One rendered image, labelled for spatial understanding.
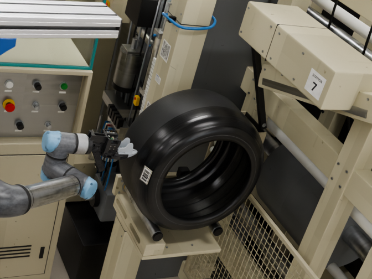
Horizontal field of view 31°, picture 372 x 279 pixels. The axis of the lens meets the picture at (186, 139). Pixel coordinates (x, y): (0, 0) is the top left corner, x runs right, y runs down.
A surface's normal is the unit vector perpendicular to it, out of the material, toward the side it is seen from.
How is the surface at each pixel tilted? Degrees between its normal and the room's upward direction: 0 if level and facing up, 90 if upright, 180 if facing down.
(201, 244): 0
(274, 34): 90
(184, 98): 19
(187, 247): 0
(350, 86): 90
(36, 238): 90
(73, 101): 90
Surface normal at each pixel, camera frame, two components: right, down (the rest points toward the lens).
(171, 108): -0.26, -0.71
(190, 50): 0.40, 0.54
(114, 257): -0.88, 0.00
